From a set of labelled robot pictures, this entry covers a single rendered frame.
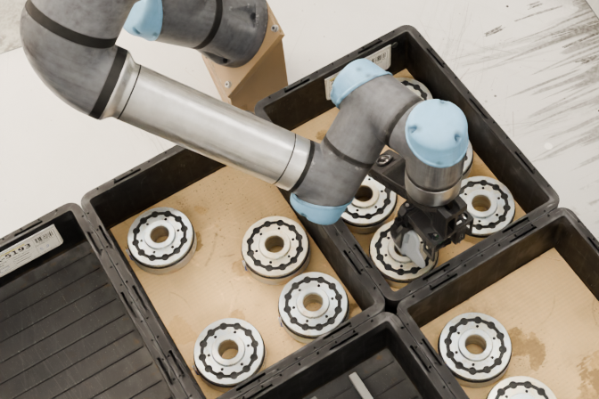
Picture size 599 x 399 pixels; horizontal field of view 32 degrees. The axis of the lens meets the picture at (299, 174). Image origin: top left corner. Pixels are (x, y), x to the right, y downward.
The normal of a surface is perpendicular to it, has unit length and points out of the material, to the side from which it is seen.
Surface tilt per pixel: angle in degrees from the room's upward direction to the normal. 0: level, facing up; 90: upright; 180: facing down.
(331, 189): 58
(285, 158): 40
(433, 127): 0
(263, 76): 90
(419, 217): 0
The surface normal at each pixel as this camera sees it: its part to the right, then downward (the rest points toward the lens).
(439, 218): -0.82, 0.52
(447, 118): -0.07, -0.50
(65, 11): -0.12, 0.37
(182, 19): 0.53, 0.59
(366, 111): -0.54, 0.23
